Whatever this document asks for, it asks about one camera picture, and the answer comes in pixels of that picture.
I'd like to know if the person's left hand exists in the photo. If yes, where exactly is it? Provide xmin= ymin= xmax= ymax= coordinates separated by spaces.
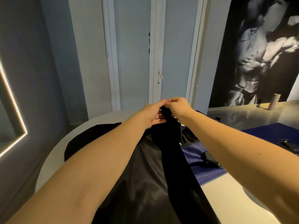
xmin=140 ymin=99 xmax=167 ymax=130

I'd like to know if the person's right hand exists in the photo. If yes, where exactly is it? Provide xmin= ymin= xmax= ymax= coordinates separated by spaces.
xmin=164 ymin=97 xmax=195 ymax=125

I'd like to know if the long black garment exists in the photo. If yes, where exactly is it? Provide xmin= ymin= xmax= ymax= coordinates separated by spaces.
xmin=151 ymin=106 xmax=221 ymax=224

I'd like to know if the person's left forearm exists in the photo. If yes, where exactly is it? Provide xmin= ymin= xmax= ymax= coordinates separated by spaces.
xmin=6 ymin=109 xmax=151 ymax=224

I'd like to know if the person's right forearm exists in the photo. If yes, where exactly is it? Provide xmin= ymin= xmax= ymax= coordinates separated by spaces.
xmin=183 ymin=109 xmax=299 ymax=224

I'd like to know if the white double door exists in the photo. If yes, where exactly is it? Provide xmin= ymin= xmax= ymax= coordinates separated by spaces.
xmin=102 ymin=0 xmax=208 ymax=112

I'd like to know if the black satin cloth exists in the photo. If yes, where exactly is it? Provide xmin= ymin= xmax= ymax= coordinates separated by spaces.
xmin=64 ymin=122 xmax=212 ymax=224

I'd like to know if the dark blue cloth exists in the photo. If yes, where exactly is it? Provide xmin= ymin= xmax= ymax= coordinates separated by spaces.
xmin=181 ymin=123 xmax=299 ymax=186

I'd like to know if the white textured roll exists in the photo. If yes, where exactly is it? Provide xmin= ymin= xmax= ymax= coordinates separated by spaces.
xmin=267 ymin=93 xmax=281 ymax=111

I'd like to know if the black rounded device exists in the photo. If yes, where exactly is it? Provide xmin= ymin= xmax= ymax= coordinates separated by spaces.
xmin=280 ymin=139 xmax=299 ymax=157

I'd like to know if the mirror with lit edge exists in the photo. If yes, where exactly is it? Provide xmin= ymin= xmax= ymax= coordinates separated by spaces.
xmin=0 ymin=59 xmax=28 ymax=159

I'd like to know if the black strap on blue cloth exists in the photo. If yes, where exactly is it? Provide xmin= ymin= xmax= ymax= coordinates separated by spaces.
xmin=200 ymin=152 xmax=221 ymax=168

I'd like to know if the black and white wall mural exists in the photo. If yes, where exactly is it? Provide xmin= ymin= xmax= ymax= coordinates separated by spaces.
xmin=208 ymin=0 xmax=299 ymax=108

